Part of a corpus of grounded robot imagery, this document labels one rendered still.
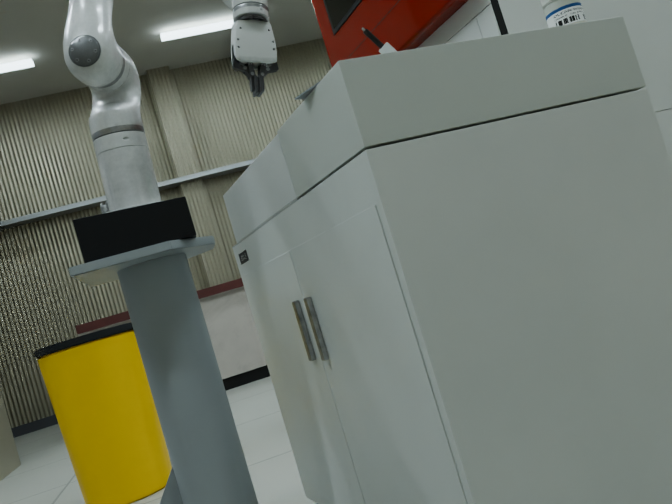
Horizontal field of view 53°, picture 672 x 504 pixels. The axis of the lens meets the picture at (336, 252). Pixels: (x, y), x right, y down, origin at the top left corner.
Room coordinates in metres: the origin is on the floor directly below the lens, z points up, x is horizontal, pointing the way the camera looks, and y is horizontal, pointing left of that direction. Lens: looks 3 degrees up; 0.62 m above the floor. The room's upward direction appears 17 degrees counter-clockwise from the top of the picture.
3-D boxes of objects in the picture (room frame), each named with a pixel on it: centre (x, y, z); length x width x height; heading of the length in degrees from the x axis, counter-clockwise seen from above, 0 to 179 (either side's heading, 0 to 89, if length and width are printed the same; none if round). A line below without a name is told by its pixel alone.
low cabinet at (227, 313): (7.52, 1.72, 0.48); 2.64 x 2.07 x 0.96; 14
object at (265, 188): (1.65, 0.11, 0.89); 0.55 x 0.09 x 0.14; 23
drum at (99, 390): (3.08, 1.19, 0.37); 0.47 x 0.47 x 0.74
